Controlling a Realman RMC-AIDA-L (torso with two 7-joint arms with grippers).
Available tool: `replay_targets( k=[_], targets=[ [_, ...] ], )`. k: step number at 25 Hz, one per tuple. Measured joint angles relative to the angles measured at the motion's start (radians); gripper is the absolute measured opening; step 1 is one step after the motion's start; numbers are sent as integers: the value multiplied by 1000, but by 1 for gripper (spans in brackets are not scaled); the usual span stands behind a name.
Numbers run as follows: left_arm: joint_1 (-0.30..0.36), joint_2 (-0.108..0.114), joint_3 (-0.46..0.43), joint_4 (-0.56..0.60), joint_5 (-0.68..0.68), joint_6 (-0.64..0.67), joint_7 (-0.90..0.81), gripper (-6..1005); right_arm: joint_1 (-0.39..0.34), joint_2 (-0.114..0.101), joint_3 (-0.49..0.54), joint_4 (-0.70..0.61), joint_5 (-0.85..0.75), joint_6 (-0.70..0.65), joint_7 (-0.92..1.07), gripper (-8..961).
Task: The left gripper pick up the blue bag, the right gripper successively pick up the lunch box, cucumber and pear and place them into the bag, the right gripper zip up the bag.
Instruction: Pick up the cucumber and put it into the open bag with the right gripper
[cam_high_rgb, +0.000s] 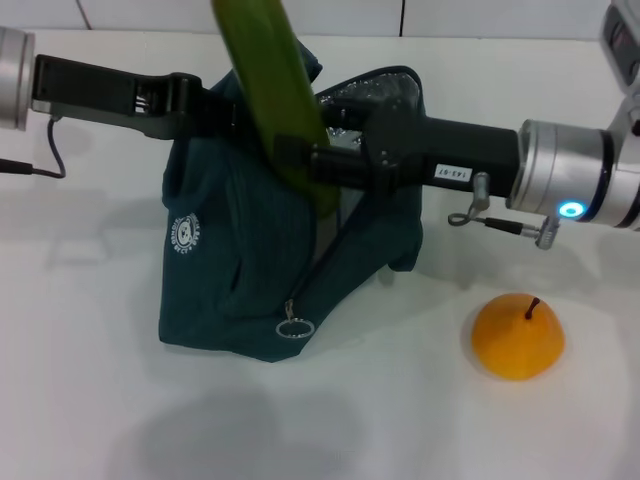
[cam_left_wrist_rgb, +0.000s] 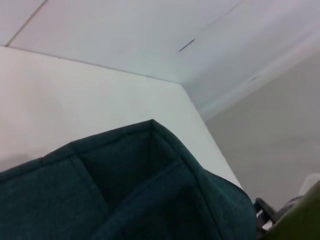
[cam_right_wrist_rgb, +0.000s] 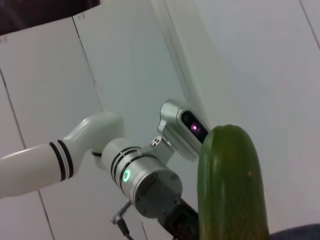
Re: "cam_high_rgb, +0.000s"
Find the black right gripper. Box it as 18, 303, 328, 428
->
273, 97, 522, 198

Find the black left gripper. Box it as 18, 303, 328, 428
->
30, 54, 251, 142

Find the green cucumber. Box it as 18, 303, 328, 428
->
211, 0, 343, 219

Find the dark teal insulated lunch bag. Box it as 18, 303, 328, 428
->
158, 42, 426, 364

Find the orange yellow pear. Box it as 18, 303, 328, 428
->
471, 293, 567, 383

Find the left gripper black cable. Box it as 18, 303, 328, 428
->
0, 115, 68, 180

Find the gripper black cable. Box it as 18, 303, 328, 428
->
0, 115, 68, 180
447, 172, 559, 250

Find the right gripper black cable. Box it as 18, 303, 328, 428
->
447, 172, 559, 250

